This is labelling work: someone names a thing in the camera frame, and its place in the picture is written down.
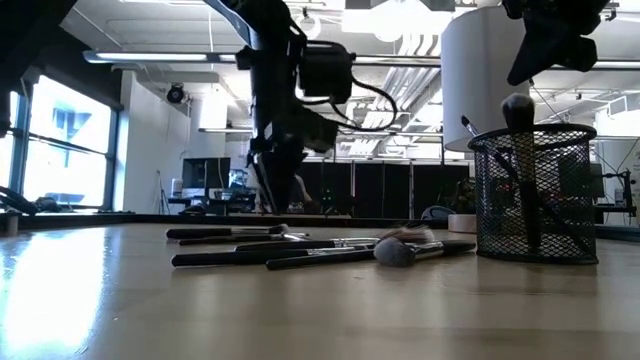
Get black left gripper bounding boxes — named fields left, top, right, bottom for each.
left=248, top=104, right=307, bottom=215

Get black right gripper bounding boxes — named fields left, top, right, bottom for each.
left=502, top=0, right=611, bottom=86

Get fluffy fan makeup brush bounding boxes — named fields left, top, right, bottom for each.
left=234, top=225, right=435, bottom=252

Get large round powder brush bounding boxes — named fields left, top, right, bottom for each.
left=501, top=93, right=546, bottom=251

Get black-handled makeup brush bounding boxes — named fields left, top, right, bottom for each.
left=171, top=246, right=364, bottom=268
left=266, top=248, right=377, bottom=272

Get fluffy-tipped black makeup brush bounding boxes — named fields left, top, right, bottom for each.
left=166, top=223, right=290, bottom=240

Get grey round-head makeup brush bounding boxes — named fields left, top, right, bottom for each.
left=373, top=236, right=477, bottom=268

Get black wire mesh cup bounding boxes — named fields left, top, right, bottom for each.
left=468, top=123, right=600, bottom=265

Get person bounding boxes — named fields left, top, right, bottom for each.
left=291, top=173, right=315, bottom=215

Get monitor with blue screen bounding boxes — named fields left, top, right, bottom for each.
left=228, top=168, right=250, bottom=190

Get dark office desk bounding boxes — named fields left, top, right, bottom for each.
left=167, top=189, right=261, bottom=216

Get white shade table lamp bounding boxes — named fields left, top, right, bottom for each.
left=440, top=5, right=532, bottom=235

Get black computer monitor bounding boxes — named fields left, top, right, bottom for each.
left=181, top=156, right=232, bottom=190

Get black partition panels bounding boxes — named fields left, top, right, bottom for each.
left=304, top=160, right=471, bottom=220

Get white ceiling pipes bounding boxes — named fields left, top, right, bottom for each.
left=349, top=32, right=444, bottom=157

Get black round ceiling spotlight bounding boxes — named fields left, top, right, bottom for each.
left=165, top=82, right=187, bottom=105

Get grey office chair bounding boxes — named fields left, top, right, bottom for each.
left=420, top=204, right=455, bottom=221

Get long ceiling light bar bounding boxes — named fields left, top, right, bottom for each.
left=82, top=49, right=239, bottom=65

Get large bright window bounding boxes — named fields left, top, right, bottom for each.
left=22, top=74, right=115, bottom=211

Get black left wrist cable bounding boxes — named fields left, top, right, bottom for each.
left=299, top=74, right=400, bottom=135

